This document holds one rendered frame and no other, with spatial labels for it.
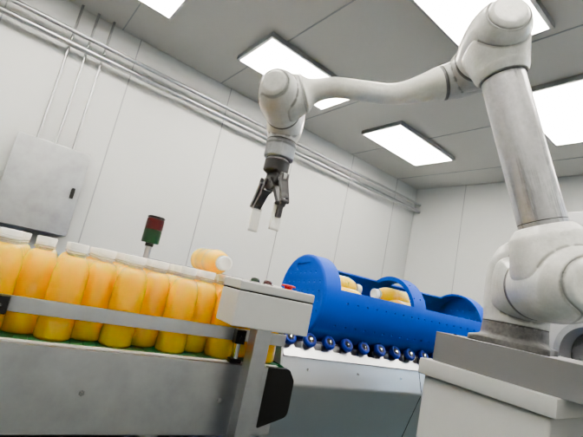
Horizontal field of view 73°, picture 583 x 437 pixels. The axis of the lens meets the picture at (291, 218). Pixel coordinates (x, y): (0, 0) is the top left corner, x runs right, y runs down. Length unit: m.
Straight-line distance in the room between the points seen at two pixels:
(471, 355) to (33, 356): 0.96
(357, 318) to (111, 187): 3.55
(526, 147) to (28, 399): 1.15
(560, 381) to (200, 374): 0.78
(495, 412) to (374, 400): 0.49
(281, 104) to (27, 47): 3.85
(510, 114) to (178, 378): 0.97
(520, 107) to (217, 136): 4.25
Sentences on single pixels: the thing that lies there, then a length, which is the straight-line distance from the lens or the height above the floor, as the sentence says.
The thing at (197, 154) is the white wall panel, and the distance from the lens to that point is 4.85.
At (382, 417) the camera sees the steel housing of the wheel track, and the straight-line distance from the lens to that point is 1.54.
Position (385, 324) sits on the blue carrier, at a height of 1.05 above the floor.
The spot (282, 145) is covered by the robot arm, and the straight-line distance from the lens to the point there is 1.14.
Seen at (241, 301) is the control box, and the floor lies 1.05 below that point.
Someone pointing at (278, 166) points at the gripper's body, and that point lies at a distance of 1.13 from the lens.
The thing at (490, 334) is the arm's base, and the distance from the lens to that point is 1.15.
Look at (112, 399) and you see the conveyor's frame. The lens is 0.97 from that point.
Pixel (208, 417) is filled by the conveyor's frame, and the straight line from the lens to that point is 1.05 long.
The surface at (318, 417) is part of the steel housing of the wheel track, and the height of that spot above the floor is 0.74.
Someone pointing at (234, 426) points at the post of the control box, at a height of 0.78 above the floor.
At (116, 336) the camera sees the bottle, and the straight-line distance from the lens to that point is 0.97.
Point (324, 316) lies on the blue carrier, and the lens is 1.25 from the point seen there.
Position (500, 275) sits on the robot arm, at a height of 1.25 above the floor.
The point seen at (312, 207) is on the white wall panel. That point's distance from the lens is 5.75.
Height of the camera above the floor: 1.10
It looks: 10 degrees up
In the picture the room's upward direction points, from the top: 12 degrees clockwise
